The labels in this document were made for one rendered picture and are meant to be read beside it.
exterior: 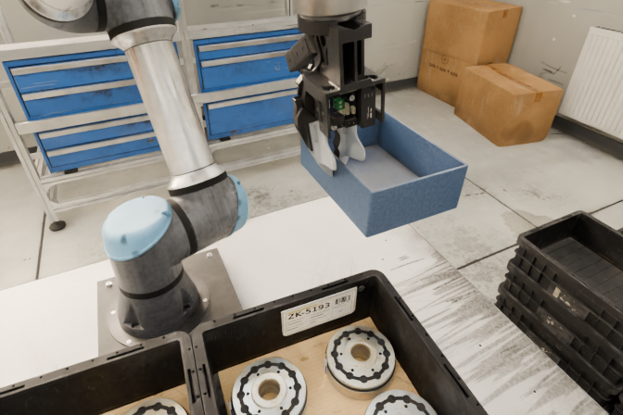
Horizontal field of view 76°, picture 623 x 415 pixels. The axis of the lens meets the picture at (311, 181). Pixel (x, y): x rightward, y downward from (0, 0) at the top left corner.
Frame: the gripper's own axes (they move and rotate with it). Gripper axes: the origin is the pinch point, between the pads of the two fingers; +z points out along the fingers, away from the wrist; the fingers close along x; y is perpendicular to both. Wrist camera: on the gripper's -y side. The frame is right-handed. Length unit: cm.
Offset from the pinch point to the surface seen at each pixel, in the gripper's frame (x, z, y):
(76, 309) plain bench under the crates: -49, 38, -29
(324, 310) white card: -5.2, 22.6, 5.6
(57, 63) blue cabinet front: -56, 22, -164
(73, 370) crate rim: -38.7, 15.4, 3.7
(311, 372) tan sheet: -10.5, 28.0, 10.8
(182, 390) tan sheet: -28.5, 26.4, 5.7
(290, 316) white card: -10.7, 20.7, 5.4
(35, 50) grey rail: -61, 15, -162
